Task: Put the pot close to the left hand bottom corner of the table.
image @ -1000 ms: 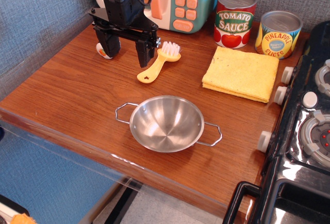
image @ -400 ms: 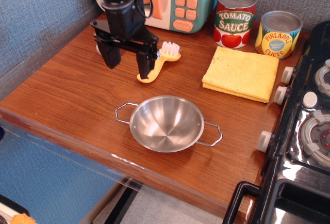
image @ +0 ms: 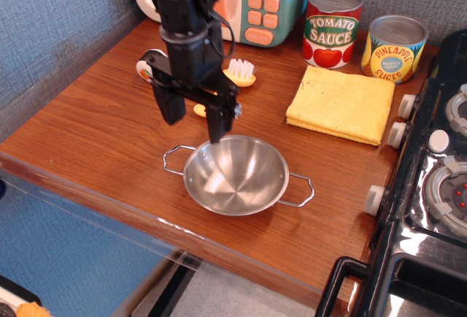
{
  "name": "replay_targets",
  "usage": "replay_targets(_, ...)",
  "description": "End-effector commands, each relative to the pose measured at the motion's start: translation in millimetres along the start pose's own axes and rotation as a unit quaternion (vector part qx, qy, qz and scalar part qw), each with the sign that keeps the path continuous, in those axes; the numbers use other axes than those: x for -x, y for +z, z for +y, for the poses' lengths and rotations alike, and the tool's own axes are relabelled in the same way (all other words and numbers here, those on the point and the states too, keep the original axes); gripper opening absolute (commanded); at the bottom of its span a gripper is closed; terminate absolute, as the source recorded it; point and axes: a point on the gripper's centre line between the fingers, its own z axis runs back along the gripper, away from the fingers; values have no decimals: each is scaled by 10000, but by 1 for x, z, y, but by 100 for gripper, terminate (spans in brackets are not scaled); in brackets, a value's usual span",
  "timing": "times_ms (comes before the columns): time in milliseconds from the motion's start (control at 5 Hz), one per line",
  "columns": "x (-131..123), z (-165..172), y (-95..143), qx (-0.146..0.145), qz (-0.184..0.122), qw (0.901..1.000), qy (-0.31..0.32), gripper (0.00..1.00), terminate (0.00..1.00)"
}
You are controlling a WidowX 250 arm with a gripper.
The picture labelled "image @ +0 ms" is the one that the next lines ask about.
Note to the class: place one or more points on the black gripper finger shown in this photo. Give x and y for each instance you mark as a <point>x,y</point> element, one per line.
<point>171,104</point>
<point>219,121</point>

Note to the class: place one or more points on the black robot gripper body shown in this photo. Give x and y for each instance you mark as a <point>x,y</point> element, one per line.
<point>194,68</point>

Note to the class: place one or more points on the steel pan with wire handles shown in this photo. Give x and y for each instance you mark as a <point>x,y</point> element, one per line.
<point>237,176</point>

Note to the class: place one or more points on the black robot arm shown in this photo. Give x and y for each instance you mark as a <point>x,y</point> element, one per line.
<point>183,16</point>

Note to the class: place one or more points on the toy sushi roll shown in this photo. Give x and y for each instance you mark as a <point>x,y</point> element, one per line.
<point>144,68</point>

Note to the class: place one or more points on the yellow toy dish brush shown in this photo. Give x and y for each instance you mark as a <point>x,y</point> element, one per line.
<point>240,72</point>

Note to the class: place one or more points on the teal toy microwave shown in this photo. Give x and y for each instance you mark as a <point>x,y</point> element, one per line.
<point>263,23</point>

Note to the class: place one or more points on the yellow folded cloth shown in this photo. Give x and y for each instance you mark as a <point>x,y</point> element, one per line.
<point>353,107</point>

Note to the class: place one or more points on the tomato sauce can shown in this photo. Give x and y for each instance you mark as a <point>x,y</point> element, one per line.
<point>330,31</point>

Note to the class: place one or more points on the grey stove knob lower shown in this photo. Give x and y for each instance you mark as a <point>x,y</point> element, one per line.
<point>373,199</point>

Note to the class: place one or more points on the grey stove knob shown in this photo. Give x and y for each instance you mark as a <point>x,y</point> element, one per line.
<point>396,134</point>
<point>406,105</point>
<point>373,199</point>

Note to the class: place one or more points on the grey stove knob middle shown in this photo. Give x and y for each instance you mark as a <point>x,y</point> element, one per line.
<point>396,134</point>

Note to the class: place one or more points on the grey stove knob upper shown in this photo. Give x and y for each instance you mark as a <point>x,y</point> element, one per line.
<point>406,105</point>

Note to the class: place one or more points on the pineapple slices can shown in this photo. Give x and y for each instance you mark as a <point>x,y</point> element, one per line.
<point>394,46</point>

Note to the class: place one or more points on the white round stove button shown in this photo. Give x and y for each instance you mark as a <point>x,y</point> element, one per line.
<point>438,141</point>

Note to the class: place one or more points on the black toy stove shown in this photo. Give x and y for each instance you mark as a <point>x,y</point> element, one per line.
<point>417,264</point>

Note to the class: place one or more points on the orange object at bottom left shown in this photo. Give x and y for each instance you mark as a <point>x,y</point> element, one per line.
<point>32,309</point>

